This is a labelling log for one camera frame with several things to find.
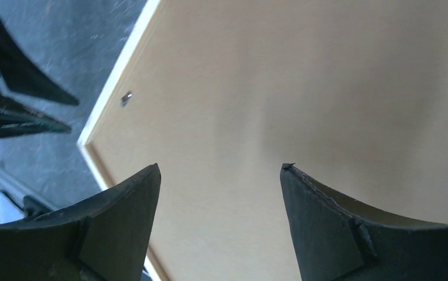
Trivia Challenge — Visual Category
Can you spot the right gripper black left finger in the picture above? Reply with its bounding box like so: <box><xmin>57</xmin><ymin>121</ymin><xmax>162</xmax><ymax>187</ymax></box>
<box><xmin>0</xmin><ymin>164</ymin><xmax>161</xmax><ymax>280</ymax></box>

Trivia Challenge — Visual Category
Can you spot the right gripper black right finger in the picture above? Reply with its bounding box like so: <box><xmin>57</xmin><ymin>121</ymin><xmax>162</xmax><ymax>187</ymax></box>
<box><xmin>280</xmin><ymin>163</ymin><xmax>448</xmax><ymax>280</ymax></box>

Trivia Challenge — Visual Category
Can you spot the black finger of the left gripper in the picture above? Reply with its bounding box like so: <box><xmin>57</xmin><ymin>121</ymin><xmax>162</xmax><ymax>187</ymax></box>
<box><xmin>0</xmin><ymin>19</ymin><xmax>79</xmax><ymax>106</ymax></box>
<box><xmin>0</xmin><ymin>97</ymin><xmax>71</xmax><ymax>139</ymax></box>

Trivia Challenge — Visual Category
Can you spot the brown backing board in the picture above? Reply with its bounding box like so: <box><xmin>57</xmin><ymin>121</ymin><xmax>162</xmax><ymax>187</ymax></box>
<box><xmin>93</xmin><ymin>1</ymin><xmax>448</xmax><ymax>280</ymax></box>

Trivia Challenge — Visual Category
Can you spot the light wooden picture frame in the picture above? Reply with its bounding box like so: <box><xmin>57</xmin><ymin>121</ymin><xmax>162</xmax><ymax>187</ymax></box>
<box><xmin>73</xmin><ymin>1</ymin><xmax>168</xmax><ymax>280</ymax></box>

